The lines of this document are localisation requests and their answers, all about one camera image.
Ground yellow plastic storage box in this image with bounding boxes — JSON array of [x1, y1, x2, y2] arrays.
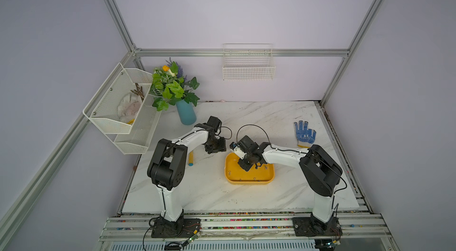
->
[[224, 153, 275, 185]]

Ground blue dotted work glove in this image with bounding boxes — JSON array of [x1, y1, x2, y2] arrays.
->
[[294, 120, 317, 148]]

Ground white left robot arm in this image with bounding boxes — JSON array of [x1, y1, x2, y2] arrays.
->
[[147, 116, 226, 223]]

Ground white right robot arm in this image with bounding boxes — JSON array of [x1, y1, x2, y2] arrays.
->
[[229, 136, 343, 224]]

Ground green yellow brush tool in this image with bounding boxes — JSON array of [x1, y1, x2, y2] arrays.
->
[[188, 151, 194, 166]]

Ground teal vase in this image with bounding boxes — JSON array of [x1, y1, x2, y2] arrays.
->
[[176, 100, 197, 125]]

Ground green artificial plant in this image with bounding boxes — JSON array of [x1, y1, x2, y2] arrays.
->
[[149, 58, 200, 112]]

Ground brown twigs in shelf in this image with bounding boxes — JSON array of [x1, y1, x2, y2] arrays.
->
[[131, 83, 145, 101]]

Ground white cloth in shelf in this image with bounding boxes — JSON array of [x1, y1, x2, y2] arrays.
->
[[118, 93, 142, 124]]

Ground white wire wall basket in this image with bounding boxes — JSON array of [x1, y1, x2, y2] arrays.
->
[[222, 43, 276, 81]]

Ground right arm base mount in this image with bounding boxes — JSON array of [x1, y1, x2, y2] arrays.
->
[[292, 214, 343, 237]]

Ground white mesh wall shelf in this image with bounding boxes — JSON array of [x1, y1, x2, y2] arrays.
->
[[83, 63, 160, 155]]

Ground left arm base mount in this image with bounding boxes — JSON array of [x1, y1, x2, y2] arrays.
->
[[150, 215, 201, 238]]

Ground aluminium rail platform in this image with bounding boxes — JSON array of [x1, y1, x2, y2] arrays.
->
[[94, 211, 399, 251]]

